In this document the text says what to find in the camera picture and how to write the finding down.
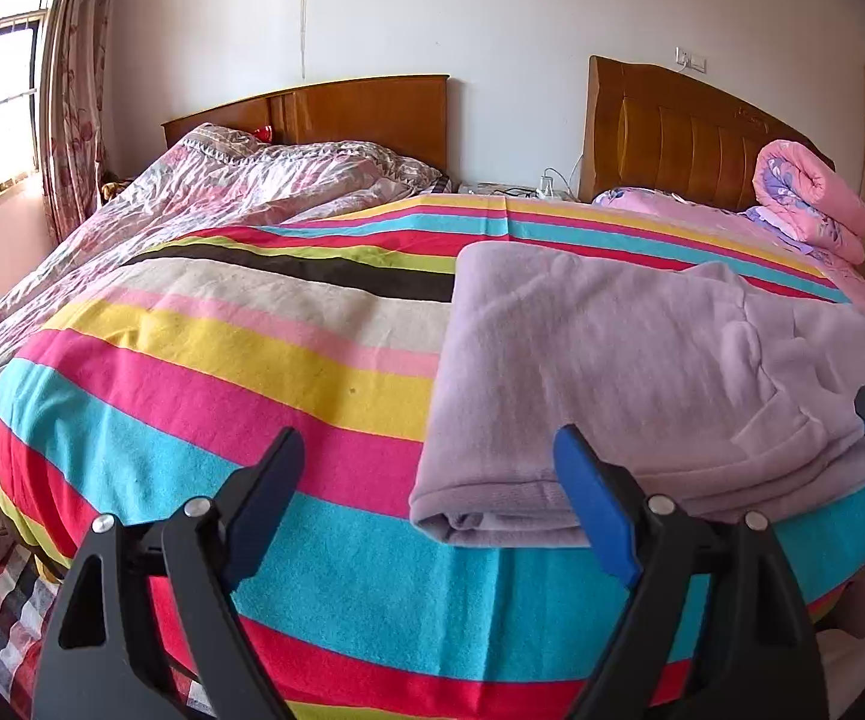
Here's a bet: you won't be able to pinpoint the white wall socket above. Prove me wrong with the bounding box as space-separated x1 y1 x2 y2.
675 46 707 75

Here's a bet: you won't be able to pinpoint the tall wooden headboard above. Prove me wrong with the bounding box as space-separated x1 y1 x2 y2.
579 55 815 211

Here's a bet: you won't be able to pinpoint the rainbow striped blanket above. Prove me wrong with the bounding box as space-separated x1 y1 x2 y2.
0 190 865 718

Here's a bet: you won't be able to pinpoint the floral pink comforter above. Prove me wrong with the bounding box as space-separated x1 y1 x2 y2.
0 124 455 561

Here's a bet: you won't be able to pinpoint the lilac sweat pants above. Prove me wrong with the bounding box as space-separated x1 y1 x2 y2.
409 242 865 546

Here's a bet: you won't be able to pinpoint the low wooden headboard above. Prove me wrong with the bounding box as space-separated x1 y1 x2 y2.
162 75 448 171

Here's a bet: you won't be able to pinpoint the nightstand with floral cover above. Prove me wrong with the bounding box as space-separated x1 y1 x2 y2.
457 182 574 202

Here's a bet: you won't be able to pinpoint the pink floral curtain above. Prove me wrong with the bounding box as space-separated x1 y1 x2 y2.
37 0 113 242

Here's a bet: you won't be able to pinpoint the pink bed sheet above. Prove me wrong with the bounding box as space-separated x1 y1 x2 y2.
591 184 865 361

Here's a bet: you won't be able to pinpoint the rolled pink floral quilt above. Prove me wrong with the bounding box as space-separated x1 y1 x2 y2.
745 140 865 266

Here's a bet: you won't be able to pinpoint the white power strip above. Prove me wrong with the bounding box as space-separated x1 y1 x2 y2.
537 167 576 202

